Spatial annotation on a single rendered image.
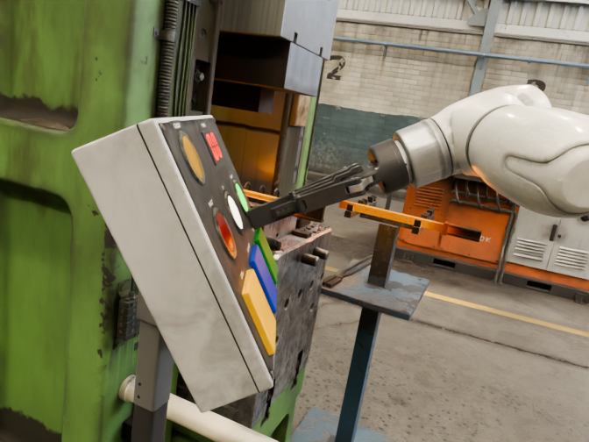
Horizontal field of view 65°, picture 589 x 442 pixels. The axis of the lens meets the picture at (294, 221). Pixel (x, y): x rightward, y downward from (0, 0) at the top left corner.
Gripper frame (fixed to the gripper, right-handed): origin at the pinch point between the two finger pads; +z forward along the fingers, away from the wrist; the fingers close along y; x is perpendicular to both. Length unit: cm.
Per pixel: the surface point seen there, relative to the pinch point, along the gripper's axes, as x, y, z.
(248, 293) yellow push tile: -2.4, -23.7, 3.0
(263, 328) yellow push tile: -6.5, -23.7, 3.0
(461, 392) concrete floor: -148, 137, -40
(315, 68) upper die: 19, 50, -18
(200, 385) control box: -8.4, -27.0, 10.3
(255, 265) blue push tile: -2.9, -13.7, 3.0
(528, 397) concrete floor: -166, 140, -72
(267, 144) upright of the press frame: 5, 75, 1
